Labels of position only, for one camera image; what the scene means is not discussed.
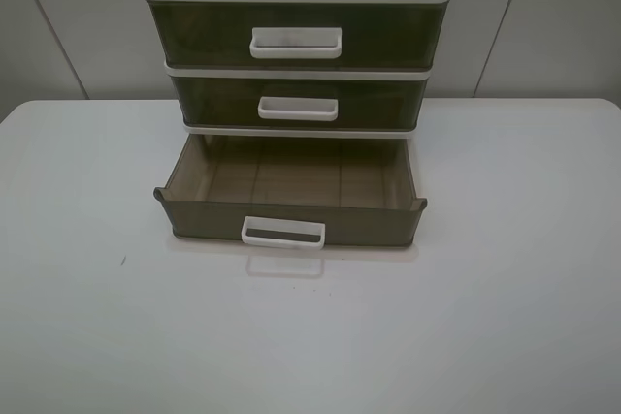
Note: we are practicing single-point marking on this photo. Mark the bottom smoky brown drawer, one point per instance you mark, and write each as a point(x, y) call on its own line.
point(318, 192)

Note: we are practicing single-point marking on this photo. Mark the smoky brown drawer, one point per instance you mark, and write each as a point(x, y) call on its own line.
point(333, 105)
point(318, 192)
point(376, 37)

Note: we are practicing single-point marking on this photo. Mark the middle smoky brown drawer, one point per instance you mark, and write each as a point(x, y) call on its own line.
point(333, 105)

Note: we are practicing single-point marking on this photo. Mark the top smoky brown drawer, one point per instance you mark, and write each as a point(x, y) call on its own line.
point(376, 37)

